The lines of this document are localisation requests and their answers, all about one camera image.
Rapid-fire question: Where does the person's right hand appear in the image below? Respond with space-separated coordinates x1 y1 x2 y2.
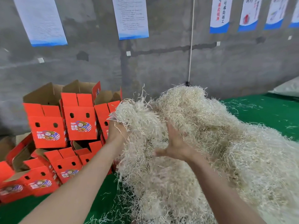
154 120 199 163

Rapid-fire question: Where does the person's left hand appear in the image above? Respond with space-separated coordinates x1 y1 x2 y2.
107 120 129 144

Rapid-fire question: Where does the pile of wood wool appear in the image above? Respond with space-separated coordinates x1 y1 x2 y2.
108 85 299 224

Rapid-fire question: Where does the person's right forearm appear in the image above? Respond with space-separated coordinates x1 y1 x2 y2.
187 154 267 224

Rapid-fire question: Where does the person's left forearm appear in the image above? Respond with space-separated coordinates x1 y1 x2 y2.
19 138 124 224

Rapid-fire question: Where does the white pole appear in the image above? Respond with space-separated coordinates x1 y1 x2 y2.
185 0 196 87

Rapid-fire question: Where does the white sack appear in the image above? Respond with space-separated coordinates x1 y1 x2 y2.
270 77 299 97

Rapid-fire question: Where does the narrow white blue banner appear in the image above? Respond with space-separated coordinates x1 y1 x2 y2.
209 0 233 35
264 0 290 31
238 0 263 33
288 0 299 29

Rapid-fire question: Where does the white blue wall poster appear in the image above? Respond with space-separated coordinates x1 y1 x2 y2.
111 0 150 40
12 0 68 48

